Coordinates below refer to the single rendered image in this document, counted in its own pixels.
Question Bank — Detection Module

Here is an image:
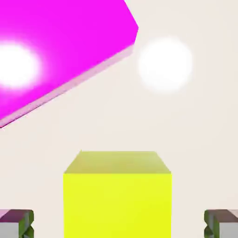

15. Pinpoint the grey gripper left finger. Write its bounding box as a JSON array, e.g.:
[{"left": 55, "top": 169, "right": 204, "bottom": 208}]
[{"left": 0, "top": 209, "right": 35, "bottom": 238}]

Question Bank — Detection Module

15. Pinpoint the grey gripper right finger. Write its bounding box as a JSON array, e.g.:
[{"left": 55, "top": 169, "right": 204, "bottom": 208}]
[{"left": 204, "top": 209, "right": 238, "bottom": 238}]

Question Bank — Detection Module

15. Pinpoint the small yellow cube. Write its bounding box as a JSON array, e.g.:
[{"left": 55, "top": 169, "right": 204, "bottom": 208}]
[{"left": 63, "top": 150, "right": 172, "bottom": 238}]

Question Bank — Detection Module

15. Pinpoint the large magenta box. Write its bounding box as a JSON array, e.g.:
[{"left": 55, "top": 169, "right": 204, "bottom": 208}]
[{"left": 0, "top": 0, "right": 139, "bottom": 128}]

